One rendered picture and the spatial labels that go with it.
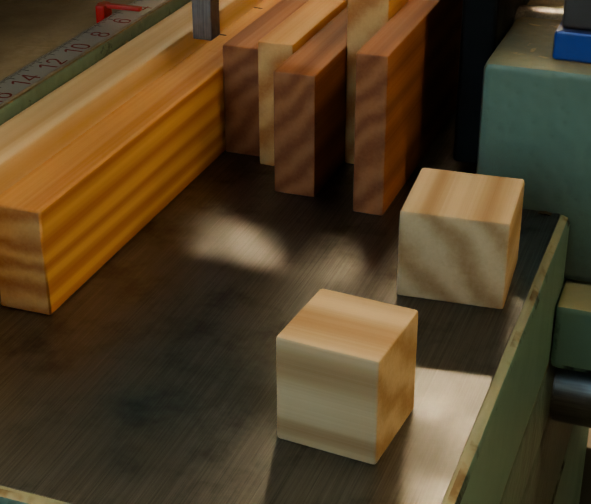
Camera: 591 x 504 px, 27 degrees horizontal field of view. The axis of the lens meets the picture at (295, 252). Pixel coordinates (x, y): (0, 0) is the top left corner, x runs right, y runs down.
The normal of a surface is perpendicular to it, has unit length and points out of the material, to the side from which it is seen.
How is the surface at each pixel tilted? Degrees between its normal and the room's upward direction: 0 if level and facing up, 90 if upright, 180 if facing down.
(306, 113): 90
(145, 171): 90
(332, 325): 0
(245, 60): 90
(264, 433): 0
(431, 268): 90
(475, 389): 0
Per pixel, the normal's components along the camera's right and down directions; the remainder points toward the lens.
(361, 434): -0.43, 0.42
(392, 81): 0.94, 0.16
